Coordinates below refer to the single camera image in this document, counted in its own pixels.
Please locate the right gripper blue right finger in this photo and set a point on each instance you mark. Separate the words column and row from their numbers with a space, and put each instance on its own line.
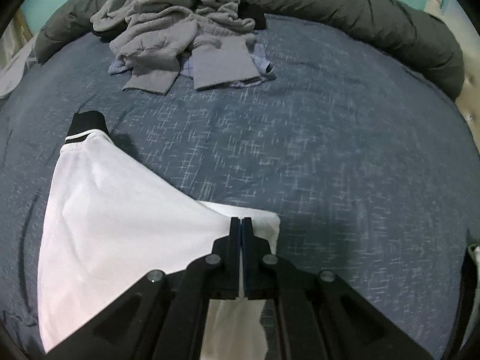
column 319, row 316

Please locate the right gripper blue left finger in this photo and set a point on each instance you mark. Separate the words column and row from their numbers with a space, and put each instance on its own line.
column 161, row 316

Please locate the white polo shirt black trim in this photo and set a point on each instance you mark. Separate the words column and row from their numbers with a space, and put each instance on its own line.
column 109, row 221

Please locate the stack of folded clothes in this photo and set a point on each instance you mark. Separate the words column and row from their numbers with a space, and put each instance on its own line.
column 469, row 295

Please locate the blue patterned bed sheet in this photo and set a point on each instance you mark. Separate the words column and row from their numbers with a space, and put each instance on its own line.
column 372, row 170

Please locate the light grey blanket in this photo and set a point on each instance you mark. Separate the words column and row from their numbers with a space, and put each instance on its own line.
column 13, row 73

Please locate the grey crumpled garment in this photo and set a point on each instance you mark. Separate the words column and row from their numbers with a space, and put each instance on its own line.
column 206, row 40

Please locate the dark grey rolled duvet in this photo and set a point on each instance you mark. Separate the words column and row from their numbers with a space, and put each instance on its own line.
column 418, row 40

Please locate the cream tufted headboard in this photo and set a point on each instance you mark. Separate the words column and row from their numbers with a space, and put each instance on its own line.
column 453, row 15

